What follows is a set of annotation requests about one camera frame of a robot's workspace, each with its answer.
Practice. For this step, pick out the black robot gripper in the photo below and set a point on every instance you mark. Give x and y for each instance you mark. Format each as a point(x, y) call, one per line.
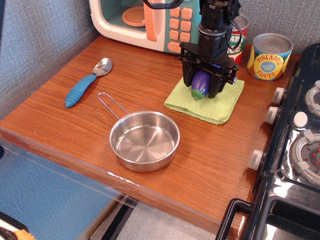
point(209, 54)

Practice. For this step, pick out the purple toy eggplant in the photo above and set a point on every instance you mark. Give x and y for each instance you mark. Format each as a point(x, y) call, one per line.
point(200, 85)

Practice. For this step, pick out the small stainless steel pan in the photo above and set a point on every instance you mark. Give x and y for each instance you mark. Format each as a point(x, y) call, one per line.
point(143, 141)

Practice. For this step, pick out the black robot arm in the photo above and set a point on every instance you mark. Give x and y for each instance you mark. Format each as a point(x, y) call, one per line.
point(217, 13)

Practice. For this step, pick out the green folded cloth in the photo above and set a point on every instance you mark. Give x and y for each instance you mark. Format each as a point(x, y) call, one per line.
point(212, 110)

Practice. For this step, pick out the tomato sauce can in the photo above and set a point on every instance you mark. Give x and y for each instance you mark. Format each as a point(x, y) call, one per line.
point(238, 38)

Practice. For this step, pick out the pineapple slices can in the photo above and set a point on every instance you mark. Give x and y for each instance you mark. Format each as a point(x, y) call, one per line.
point(269, 56)

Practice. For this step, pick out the white stove knob top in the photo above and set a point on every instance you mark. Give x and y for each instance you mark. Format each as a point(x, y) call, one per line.
point(278, 95)

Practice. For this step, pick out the white stove knob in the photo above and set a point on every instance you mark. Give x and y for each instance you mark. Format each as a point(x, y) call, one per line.
point(255, 159)
point(278, 95)
point(271, 115)

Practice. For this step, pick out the white stove knob middle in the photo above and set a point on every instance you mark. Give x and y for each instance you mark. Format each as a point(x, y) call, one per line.
point(271, 115)

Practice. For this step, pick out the teal toy microwave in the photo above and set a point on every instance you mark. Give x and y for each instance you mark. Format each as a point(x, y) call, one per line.
point(164, 28)

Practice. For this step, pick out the orange toy plate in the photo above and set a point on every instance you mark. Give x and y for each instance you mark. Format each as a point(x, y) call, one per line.
point(134, 16)

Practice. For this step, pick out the white stove knob bottom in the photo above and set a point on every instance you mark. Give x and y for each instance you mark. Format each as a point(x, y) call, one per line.
point(255, 159)

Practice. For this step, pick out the black toy stove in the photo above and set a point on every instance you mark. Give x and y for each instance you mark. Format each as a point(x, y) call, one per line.
point(286, 203)

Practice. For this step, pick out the orange object bottom left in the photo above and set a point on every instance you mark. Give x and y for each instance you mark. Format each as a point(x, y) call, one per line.
point(6, 234)

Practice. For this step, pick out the blue handled metal spoon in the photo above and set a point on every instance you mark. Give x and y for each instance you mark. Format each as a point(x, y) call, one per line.
point(102, 68)

